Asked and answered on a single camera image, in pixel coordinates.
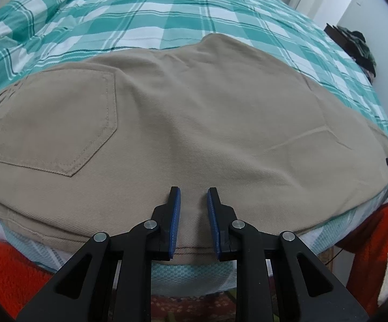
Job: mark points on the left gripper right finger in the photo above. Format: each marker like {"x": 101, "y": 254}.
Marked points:
{"x": 279, "y": 269}

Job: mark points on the dark wooden side table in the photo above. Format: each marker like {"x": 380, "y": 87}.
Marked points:
{"x": 334, "y": 34}

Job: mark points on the dark clothes pile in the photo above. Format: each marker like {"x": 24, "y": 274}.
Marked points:
{"x": 356, "y": 46}

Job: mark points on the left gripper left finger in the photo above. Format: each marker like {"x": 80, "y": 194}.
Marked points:
{"x": 109, "y": 277}

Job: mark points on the beige khaki pants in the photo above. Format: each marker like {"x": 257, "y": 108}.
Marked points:
{"x": 95, "y": 145}

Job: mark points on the orange red fleece garment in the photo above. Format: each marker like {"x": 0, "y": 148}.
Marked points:
{"x": 21, "y": 279}

